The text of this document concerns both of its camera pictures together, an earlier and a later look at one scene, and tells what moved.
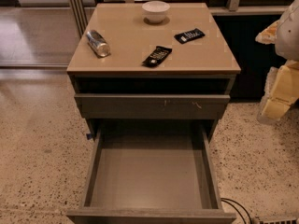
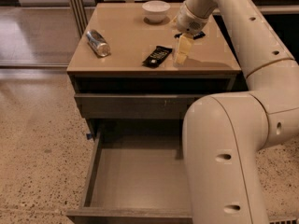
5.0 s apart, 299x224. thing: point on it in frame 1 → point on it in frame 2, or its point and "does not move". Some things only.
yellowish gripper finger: [273, 108] → [184, 48]
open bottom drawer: [150, 173] does not move
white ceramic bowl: [155, 10] does not move
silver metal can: [98, 43] does not move
